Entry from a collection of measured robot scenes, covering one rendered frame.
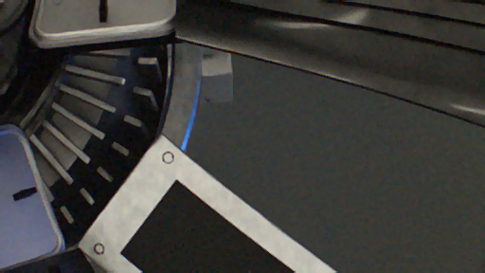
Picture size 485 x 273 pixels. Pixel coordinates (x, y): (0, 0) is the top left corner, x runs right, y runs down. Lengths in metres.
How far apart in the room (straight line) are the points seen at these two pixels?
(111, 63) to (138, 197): 0.07
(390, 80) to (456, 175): 1.05
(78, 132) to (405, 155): 0.89
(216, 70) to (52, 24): 0.57
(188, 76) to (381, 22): 0.23
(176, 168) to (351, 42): 0.15
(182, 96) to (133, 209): 0.11
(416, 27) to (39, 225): 0.18
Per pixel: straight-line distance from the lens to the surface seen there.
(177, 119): 0.66
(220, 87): 1.04
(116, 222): 0.57
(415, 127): 1.42
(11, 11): 0.45
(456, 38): 0.46
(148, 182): 0.57
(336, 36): 0.45
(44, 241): 0.51
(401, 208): 1.49
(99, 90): 0.59
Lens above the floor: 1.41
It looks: 35 degrees down
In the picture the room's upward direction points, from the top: 1 degrees counter-clockwise
